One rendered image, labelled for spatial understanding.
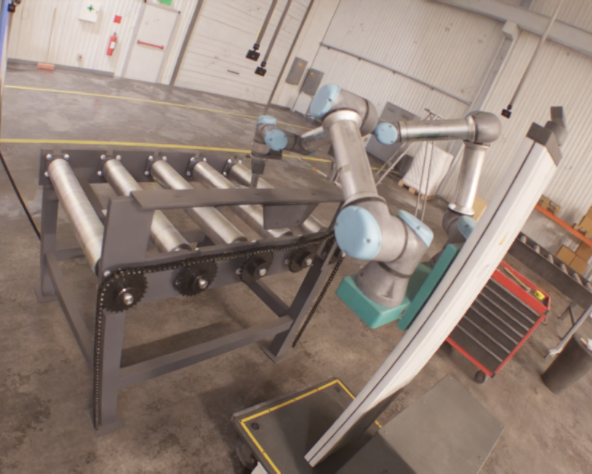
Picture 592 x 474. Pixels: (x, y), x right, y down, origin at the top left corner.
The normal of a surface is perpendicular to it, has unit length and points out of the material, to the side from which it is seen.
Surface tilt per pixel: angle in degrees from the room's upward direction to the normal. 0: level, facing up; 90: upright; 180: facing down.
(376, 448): 90
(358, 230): 95
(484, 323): 90
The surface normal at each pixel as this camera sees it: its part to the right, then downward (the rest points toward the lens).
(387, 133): -0.18, 0.40
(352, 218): -0.82, 0.02
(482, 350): -0.65, 0.11
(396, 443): 0.37, -0.82
